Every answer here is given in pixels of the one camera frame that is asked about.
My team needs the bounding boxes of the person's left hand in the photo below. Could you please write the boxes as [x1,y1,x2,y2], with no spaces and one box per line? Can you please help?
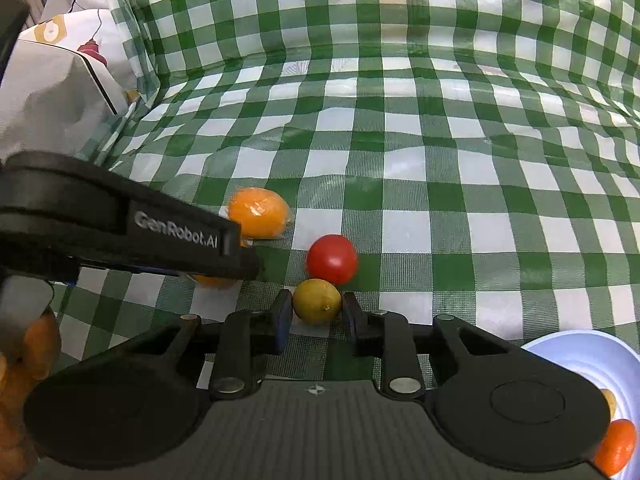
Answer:
[0,310,62,480]

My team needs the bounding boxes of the white printed cloth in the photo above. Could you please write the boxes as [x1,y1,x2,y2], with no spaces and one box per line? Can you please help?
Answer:
[0,0,146,168]

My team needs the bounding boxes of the red tomato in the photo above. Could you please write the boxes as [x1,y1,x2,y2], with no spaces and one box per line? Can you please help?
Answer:
[306,234,360,286]

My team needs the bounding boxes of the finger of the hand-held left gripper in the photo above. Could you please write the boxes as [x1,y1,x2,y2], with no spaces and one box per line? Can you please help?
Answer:
[80,247,262,281]

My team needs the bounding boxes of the orange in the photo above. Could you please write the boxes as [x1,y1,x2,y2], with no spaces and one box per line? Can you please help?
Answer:
[227,187,293,240]
[192,235,251,289]

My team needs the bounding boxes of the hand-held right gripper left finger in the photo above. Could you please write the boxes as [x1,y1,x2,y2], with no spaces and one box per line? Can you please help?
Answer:
[160,289,294,400]

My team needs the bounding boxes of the green checkered tablecloth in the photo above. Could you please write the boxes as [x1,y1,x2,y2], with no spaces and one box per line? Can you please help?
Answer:
[50,0,640,391]

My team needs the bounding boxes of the wrapped orange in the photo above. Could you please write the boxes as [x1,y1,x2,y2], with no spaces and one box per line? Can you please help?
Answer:
[227,187,293,240]

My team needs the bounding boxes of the yellow lemon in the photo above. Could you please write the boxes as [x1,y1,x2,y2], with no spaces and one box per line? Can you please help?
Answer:
[292,278,343,325]

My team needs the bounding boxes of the light blue plate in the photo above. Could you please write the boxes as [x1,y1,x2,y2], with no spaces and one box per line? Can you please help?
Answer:
[520,329,640,478]

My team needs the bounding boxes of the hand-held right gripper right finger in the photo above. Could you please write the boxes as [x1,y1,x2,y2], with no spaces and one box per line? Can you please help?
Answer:
[340,291,481,400]

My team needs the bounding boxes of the black object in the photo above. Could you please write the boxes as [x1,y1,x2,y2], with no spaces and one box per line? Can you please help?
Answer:
[0,0,31,81]

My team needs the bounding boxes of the orange carrot on plate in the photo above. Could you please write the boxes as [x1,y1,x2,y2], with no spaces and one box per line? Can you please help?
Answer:
[592,418,638,478]

